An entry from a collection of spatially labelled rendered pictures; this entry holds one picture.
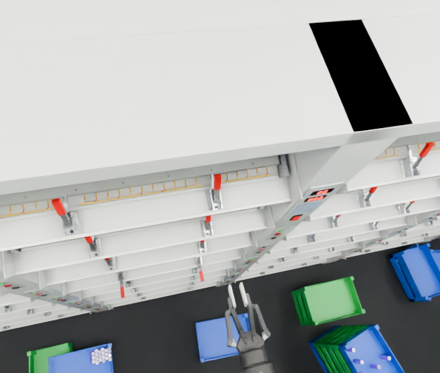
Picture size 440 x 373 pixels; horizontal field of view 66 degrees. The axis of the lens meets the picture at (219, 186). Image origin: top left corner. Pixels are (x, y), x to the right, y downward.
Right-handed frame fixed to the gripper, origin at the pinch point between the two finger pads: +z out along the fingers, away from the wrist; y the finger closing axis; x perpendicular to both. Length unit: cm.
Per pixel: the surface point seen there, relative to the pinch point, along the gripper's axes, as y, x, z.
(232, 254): 3.4, -7.9, 17.0
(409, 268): 128, -91, 21
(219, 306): 6, -98, 25
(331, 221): 33.1, 13.9, 12.6
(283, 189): 5, 51, 4
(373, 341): 72, -67, -16
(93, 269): -40.8, 11.9, 12.3
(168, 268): -20.1, -7.9, 16.6
